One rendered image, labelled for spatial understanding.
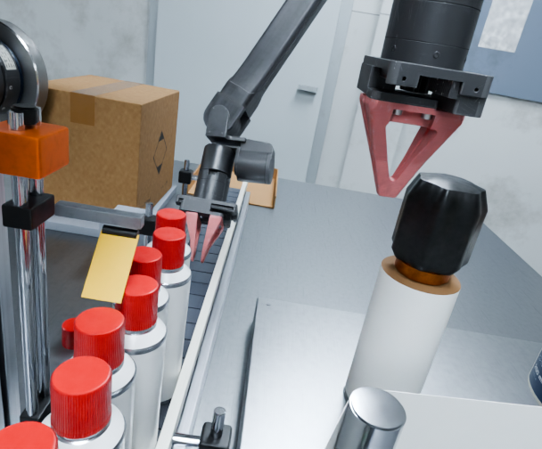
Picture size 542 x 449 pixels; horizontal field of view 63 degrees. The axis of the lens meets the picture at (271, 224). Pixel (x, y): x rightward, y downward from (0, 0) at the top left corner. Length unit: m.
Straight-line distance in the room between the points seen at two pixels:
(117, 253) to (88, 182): 0.67
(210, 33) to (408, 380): 2.88
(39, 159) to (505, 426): 0.38
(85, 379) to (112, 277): 0.10
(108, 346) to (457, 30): 0.30
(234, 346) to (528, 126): 2.76
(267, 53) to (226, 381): 0.54
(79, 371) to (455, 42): 0.31
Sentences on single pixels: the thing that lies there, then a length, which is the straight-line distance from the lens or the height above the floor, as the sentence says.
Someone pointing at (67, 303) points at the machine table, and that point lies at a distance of 0.81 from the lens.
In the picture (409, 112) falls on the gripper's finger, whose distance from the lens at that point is 0.34.
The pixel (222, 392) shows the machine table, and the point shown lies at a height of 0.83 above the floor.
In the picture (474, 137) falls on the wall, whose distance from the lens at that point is 3.17.
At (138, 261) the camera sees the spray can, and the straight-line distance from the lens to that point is 0.40.
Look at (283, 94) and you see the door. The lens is 3.09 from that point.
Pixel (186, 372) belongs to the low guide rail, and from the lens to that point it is 0.54.
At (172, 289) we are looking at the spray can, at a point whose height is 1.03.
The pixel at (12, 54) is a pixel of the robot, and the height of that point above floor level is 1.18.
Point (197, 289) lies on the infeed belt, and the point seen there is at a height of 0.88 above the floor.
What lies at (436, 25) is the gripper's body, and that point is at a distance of 0.32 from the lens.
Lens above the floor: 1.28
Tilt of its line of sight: 22 degrees down
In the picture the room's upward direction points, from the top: 10 degrees clockwise
